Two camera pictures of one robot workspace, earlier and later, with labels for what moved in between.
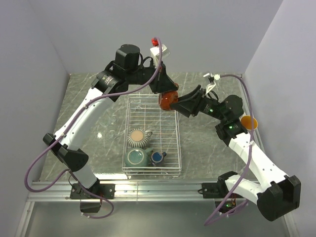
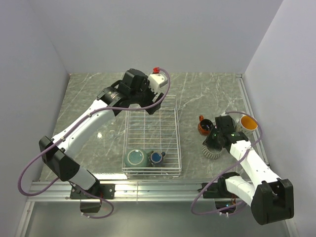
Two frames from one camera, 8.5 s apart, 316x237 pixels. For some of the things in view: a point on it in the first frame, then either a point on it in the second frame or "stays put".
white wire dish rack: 153,138 stays put
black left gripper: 162,81 → 152,96
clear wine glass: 113,119 stays put
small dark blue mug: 157,158 stays put
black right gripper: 190,103 → 209,142
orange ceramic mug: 166,98 → 204,126
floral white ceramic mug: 246,122 stays put
